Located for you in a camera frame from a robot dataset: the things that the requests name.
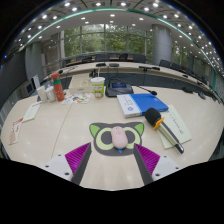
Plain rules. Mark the red and white leaflet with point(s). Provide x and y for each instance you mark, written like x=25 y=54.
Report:
x=15 y=130

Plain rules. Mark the grey cat-face mouse pad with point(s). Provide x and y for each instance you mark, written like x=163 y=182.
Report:
x=101 y=140

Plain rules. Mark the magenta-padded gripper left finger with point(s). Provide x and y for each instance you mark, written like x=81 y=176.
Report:
x=76 y=159

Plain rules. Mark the black conference microphone unit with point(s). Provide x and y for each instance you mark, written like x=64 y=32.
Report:
x=119 y=90

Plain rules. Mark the pale printed paper sheet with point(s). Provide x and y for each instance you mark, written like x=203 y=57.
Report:
x=178 y=125

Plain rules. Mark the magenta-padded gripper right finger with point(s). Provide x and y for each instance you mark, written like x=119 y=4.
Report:
x=148 y=160

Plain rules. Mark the round ceiling lights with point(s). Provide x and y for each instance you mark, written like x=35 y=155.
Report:
x=98 y=4

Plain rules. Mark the pink computer mouse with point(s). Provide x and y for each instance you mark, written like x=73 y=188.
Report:
x=119 y=137

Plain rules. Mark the blue and white book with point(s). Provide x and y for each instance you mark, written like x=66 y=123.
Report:
x=150 y=102

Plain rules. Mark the red bottle green band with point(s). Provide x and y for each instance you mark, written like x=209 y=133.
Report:
x=58 y=88

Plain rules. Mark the colourful sticker sheet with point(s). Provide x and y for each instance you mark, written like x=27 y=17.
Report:
x=76 y=98

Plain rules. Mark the black foam-head microphone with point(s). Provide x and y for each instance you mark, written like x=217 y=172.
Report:
x=153 y=116

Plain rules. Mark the row of dark chairs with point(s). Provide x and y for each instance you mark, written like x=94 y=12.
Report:
x=164 y=63

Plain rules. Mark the white paper cup green print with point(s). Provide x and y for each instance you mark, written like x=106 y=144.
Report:
x=98 y=88

